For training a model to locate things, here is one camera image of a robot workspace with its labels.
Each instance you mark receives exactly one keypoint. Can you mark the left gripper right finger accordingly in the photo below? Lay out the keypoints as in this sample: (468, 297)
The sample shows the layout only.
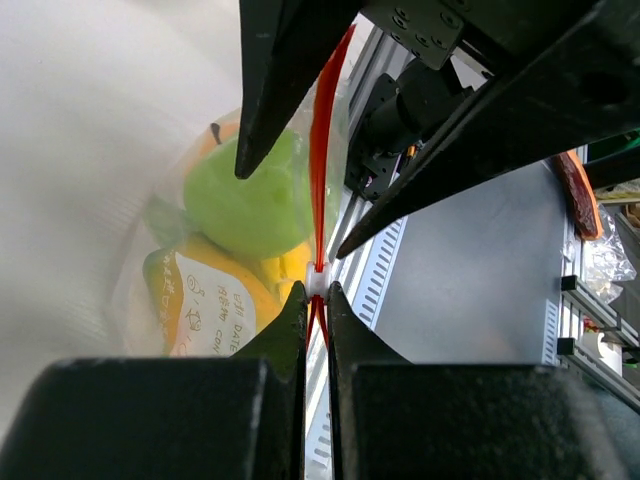
(393, 419)

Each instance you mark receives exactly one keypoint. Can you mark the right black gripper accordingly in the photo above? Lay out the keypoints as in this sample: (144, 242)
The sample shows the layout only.
(583, 87)

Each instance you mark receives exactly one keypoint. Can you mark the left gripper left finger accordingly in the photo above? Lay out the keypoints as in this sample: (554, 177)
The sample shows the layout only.
(240, 417)

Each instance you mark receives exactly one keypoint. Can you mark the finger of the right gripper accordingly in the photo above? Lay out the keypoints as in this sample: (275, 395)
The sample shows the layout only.
(284, 46)

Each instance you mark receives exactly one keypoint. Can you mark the clear zip top bag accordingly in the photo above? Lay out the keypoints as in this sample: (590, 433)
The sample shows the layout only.
(322, 121)

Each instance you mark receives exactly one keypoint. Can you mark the green apple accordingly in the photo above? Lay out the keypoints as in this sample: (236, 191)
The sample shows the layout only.
(263, 216)

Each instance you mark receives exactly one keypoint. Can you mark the orange pink peach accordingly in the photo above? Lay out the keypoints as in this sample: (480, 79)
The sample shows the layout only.
(215, 134)

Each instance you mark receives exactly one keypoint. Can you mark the yellow green mango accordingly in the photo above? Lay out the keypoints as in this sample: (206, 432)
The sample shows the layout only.
(206, 303)

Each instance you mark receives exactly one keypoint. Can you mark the reddish brown sausage toy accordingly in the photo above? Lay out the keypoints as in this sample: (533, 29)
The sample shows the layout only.
(579, 195)

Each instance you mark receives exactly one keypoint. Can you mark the crumpled clear plastic wrap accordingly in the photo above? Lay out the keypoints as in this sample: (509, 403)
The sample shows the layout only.
(606, 262)

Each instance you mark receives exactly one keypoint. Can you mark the white slotted cable duct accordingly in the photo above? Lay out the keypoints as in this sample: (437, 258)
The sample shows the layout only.
(365, 292)

